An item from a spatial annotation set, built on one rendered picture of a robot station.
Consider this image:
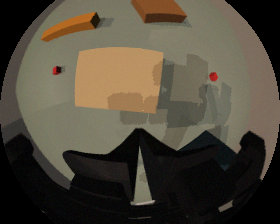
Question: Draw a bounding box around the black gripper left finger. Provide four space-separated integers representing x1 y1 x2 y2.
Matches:
62 128 140 202

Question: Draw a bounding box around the orange bar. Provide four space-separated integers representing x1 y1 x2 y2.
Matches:
40 12 100 42

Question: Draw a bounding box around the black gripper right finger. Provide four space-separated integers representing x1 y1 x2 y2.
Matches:
139 128 219 201

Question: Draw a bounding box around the small red block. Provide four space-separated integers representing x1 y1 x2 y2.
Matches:
209 72 217 81
52 66 61 74

